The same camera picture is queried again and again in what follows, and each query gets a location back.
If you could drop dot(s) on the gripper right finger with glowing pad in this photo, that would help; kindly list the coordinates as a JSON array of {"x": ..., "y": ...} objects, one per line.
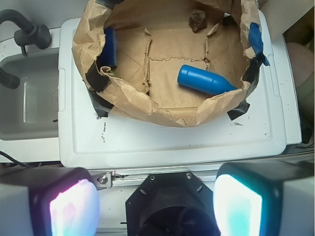
[{"x": 265, "y": 198}]

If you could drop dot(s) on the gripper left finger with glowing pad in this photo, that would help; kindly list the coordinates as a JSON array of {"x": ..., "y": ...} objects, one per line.
[{"x": 45, "y": 201}]

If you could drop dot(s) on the blue plastic bottle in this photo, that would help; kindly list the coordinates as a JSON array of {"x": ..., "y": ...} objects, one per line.
[{"x": 204, "y": 81}]

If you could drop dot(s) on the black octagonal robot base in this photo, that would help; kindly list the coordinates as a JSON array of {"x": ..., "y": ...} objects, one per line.
[{"x": 173, "y": 204}]

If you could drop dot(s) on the black tape piece front right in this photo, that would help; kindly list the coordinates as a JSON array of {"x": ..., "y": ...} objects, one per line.
[{"x": 252, "y": 76}]

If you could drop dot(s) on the black tape piece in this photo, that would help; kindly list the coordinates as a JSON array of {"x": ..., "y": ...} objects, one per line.
[
  {"x": 98, "y": 83},
  {"x": 252, "y": 76}
]

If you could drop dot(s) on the black tape piece front left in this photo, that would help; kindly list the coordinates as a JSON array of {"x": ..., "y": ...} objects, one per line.
[{"x": 98, "y": 83}]

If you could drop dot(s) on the blue sponge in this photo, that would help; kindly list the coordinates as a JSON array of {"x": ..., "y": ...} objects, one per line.
[{"x": 108, "y": 55}]

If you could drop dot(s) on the blue tape strip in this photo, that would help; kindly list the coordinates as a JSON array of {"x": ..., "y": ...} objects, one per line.
[{"x": 255, "y": 39}]

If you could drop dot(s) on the dark grey faucet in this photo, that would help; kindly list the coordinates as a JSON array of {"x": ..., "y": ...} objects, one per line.
[{"x": 29, "y": 33}]

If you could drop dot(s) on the brown paper bag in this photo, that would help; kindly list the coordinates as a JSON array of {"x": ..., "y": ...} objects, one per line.
[{"x": 154, "y": 42}]

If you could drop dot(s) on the brown rock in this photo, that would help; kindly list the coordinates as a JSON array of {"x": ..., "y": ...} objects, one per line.
[{"x": 197, "y": 20}]

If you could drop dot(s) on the aluminium extrusion rail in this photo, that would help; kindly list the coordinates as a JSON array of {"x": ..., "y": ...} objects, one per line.
[{"x": 134, "y": 177}]

